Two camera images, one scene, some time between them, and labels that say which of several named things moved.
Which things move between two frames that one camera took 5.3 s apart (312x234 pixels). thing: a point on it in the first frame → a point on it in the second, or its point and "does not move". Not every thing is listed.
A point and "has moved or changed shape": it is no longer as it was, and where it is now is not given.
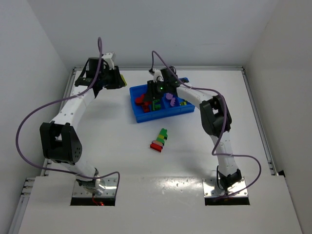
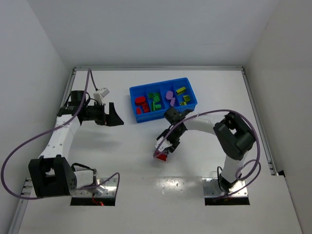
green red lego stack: x=158 y=144 has moved or changed shape
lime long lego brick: x=124 y=80 has moved or changed shape
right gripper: x=151 y=92 → x=171 y=143
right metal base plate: x=211 y=188 does not move
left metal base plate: x=110 y=189 does not move
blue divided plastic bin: x=168 y=106 does not move
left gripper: x=115 y=78 → x=105 y=114
